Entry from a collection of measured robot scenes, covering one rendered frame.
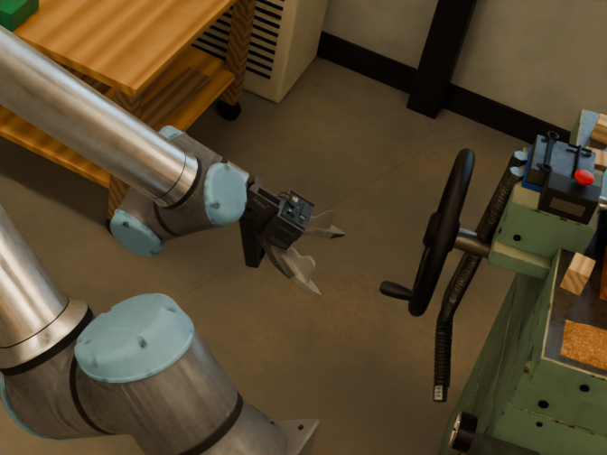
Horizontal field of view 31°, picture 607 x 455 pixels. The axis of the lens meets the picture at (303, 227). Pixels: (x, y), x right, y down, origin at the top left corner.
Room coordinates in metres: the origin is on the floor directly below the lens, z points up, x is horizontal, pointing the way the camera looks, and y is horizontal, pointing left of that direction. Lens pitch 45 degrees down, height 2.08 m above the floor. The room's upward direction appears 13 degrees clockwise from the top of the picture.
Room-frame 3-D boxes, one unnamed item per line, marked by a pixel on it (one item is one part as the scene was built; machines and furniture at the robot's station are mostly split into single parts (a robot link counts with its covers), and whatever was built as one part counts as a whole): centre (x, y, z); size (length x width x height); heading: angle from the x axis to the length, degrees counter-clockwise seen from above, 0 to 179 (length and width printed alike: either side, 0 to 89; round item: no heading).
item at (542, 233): (1.33, -0.37, 0.91); 0.15 x 0.14 x 0.09; 174
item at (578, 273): (1.18, -0.41, 0.92); 0.04 x 0.03 x 0.04; 163
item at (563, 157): (1.32, -0.37, 0.99); 0.13 x 0.11 x 0.06; 174
